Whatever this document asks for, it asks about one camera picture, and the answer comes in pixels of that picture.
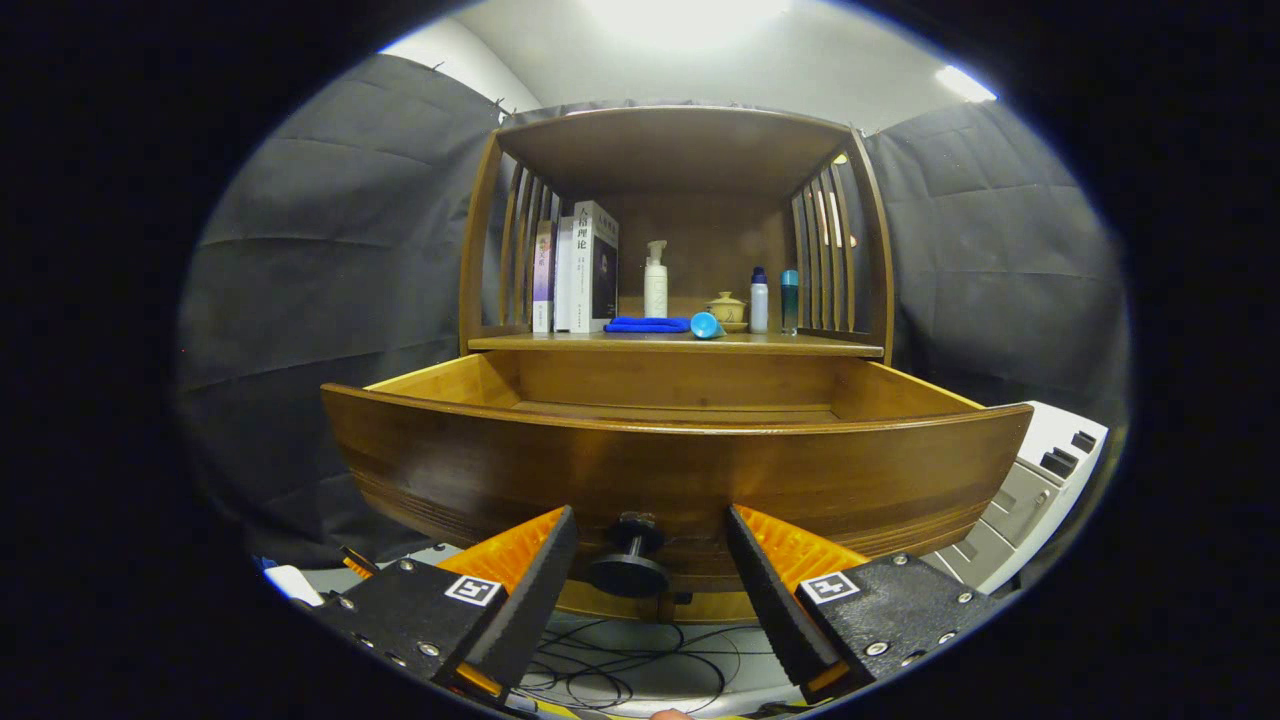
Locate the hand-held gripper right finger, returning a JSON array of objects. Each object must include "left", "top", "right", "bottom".
[{"left": 725, "top": 503, "right": 1001, "bottom": 705}]

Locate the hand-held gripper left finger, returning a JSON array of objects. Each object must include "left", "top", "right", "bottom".
[{"left": 305, "top": 505, "right": 580, "bottom": 706}]

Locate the black round drawer knob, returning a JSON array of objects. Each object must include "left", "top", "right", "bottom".
[{"left": 586, "top": 512, "right": 671, "bottom": 599}]

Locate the brown wooden drawer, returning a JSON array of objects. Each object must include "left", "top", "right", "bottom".
[{"left": 320, "top": 350, "right": 1034, "bottom": 593}]

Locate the wooden countertop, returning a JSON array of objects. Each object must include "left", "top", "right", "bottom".
[{"left": 467, "top": 330, "right": 886, "bottom": 359}]

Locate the white drawer cabinet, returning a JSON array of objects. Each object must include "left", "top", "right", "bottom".
[{"left": 920, "top": 400, "right": 1109, "bottom": 596}]

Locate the brown wooden cabinet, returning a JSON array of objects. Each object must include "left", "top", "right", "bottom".
[{"left": 458, "top": 105, "right": 896, "bottom": 626}]

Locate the white flat object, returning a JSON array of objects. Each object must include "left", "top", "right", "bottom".
[{"left": 262, "top": 565, "right": 326, "bottom": 606}]

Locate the purple book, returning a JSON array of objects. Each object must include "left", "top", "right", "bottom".
[{"left": 532, "top": 220, "right": 557, "bottom": 334}]

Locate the thin white book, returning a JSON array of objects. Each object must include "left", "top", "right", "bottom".
[{"left": 553, "top": 215, "right": 578, "bottom": 333}]

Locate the white pump bottle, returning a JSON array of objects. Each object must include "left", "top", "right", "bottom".
[{"left": 643, "top": 240, "right": 670, "bottom": 319}]

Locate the white book with dark cover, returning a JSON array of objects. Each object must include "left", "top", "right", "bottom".
[{"left": 571, "top": 200, "right": 620, "bottom": 334}]

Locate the small ceiling light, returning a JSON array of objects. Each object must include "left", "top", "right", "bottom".
[{"left": 935, "top": 64, "right": 999, "bottom": 104}]

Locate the large ceiling light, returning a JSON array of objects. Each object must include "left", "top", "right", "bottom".
[{"left": 590, "top": 0, "right": 791, "bottom": 46}]

